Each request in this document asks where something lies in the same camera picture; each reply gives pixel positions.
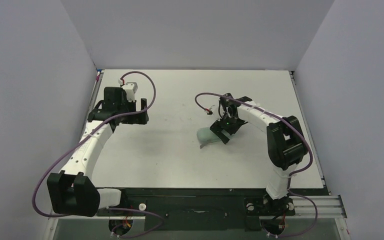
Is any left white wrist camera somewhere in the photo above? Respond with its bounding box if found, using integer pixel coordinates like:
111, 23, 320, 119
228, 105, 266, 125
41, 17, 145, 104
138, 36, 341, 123
118, 79, 138, 103

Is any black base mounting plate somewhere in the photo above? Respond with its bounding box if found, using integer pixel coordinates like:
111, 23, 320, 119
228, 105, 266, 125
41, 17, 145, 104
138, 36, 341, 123
94, 187, 329, 232

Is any aluminium rail frame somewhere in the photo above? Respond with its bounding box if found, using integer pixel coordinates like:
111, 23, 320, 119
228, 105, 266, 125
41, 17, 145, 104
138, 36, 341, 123
43, 192, 347, 240

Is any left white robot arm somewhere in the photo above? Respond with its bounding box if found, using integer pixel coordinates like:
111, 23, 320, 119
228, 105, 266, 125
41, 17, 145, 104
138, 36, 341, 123
46, 82, 149, 217

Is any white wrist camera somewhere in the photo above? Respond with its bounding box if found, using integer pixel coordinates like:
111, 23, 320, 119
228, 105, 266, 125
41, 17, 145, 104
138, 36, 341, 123
118, 79, 138, 103
204, 105, 214, 116

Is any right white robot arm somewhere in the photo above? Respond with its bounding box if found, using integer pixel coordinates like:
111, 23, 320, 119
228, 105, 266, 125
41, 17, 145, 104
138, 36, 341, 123
209, 93, 308, 200

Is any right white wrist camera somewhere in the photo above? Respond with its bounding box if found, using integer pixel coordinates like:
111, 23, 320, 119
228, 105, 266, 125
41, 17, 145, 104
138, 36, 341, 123
204, 105, 214, 116

